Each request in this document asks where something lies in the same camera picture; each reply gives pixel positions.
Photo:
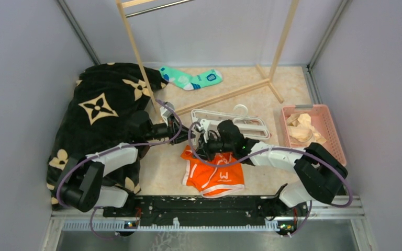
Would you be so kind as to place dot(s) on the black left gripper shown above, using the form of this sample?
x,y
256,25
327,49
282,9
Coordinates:
x,y
174,126

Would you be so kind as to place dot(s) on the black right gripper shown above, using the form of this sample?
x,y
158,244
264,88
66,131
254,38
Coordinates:
x,y
203,149

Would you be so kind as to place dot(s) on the white plastic clip hanger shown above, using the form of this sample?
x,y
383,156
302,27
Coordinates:
x,y
250,126

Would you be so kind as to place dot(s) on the orange underwear white trim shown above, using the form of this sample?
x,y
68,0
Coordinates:
x,y
213,182

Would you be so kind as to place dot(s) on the wooden drying rack frame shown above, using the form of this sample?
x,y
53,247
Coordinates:
x,y
267,80

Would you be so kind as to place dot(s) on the pink perforated plastic basket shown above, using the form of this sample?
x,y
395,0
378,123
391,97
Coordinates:
x,y
321,119

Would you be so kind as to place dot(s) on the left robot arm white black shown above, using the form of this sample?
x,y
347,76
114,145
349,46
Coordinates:
x,y
80,186

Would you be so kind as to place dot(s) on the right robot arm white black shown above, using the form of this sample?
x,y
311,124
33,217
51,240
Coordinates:
x,y
321,175

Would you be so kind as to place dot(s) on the green patterned sock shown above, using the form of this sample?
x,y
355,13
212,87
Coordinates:
x,y
190,82

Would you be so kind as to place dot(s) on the beige cloth in basket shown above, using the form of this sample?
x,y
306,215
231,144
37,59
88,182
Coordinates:
x,y
301,132

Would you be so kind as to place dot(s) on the black floral blanket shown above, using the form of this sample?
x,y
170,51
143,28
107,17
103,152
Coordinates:
x,y
96,118

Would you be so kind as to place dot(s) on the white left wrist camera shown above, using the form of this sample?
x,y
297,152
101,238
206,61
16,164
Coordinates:
x,y
166,110

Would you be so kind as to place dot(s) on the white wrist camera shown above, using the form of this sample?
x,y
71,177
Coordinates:
x,y
166,110
202,127

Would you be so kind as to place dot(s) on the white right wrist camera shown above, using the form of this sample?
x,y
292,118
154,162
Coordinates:
x,y
202,127

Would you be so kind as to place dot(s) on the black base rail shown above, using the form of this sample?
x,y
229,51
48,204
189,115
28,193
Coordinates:
x,y
194,213

